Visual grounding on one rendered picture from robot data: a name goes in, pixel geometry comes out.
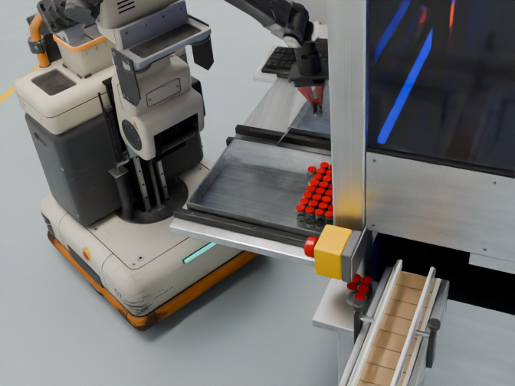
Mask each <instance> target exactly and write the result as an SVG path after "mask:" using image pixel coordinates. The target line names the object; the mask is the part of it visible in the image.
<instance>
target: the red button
mask: <svg viewBox="0 0 515 386"><path fill-rule="evenodd" d="M318 240H319V238H318V237H308V238H307V240H306V242H305V244H304V254H305V255H306V256H307V257H312V258H314V247H315V246H316V244H317V241H318Z"/></svg>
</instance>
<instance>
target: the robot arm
mask: <svg viewBox="0 0 515 386"><path fill-rule="evenodd" d="M224 1H225V2H227V3H229V4H230V5H233V6H234V7H236V8H238V9H240V10H241V11H243V12H245V13H246V14H248V15H250V16H251V17H252V18H254V19H255V20H257V21H258V22H259V23H260V24H261V25H262V26H263V27H264V28H266V29H267V30H269V31H271V34H272V35H274V36H276V37H278V38H280V39H281V40H283V41H284V43H285V44H286V45H287V46H288V47H289V48H294V52H295V56H296V60H297V65H293V66H292V68H291V70H290V73H289V76H288V81H289V83H291V81H293V82H294V86H295V87H297V89H298V90H299V91H300V93H301V94H302V95H303V96H304V97H305V98H306V99H307V101H308V102H309V104H310V105H311V106H312V107H313V91H312V87H315V89H316V92H317V97H318V100H319V104H320V106H322V104H323V90H324V87H325V83H326V79H327V80H329V63H321V60H320V53H328V34H327V25H322V24H321V23H320V22H319V21H309V18H310V16H309V12H308V10H306V9H305V7H304V6H303V5H302V4H300V3H297V2H288V1H286V0H224ZM101 3H103V0H41V1H39V2H38V3H37V5H36V7H37V9H38V11H39V13H40V15H41V17H42V18H43V20H44V23H45V24H46V25H47V27H48V30H49V31H50V32H51V33H52V34H56V33H59V32H61V31H64V30H66V29H68V28H71V27H73V26H75V25H78V24H80V23H82V24H86V25H91V24H94V23H95V21H96V19H97V17H98V16H99V9H100V4H101Z"/></svg>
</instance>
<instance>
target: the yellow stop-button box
mask: <svg viewBox="0 0 515 386"><path fill-rule="evenodd" d="M361 236H362V231H356V230H353V231H352V230H350V229H346V228H342V227H336V226H333V225H328V224H327V225H326V226H325V227H324V229H323V232H322V234H321V235H320V238H319V240H318V241H317V244H316V246H315V247H314V260H315V273H316V274H317V275H321V276H326V277H329V278H334V279H337V280H342V281H343V282H347V283H351V257H352V255H353V253H354V251H355V249H356V246H357V244H358V242H359V239H360V238H361Z"/></svg>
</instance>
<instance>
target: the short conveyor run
mask: <svg viewBox="0 0 515 386"><path fill-rule="evenodd" d="M401 269H402V260H397V262H396V264H395V267H394V268H393V269H392V268H391V267H385V270H384V272H383V275H382V278H381V280H380V282H379V285H378V287H377V290H376V293H375V295H374V297H373V299H372V302H371V304H370V307H369V310H368V312H367V314H366V316H363V315H362V310H363V309H364V302H363V301H362V300H361V299H355V300H353V304H352V305H353V310H355V313H354V346H353V350H352V352H351V354H350V357H349V360H348V362H347V364H346V367H345V369H344V372H343V374H342V377H341V379H340V382H339V384H338V386H423V384H424V381H425V377H426V374H427V371H428V368H432V365H433V362H434V360H435V347H436V342H437V338H438V334H439V332H440V328H441V324H442V321H443V318H444V314H445V313H446V309H447V301H448V289H449V281H448V280H441V279H439V278H437V279H435V274H436V268H434V267H431V269H430V271H429V274H428V276H422V275H418V274H414V273H409V272H405V271H401ZM362 321H364V322H363V323H362Z"/></svg>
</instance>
